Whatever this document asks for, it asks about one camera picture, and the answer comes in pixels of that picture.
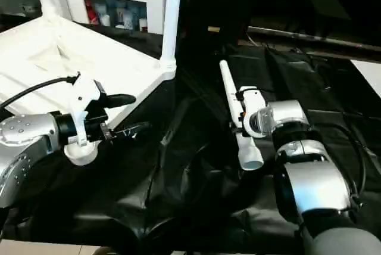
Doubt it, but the black plastic mat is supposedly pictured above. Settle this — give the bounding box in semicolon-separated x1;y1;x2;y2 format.
0;14;381;254

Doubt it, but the black metal rod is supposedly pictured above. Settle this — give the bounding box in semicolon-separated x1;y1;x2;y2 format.
246;25;381;52

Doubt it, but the white flat panel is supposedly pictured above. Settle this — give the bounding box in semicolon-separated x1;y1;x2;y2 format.
350;58;381;98

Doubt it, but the white plastic table top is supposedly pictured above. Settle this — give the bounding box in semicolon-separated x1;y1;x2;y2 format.
0;15;178;167

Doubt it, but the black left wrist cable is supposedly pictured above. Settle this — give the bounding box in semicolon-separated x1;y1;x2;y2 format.
0;73;82;114

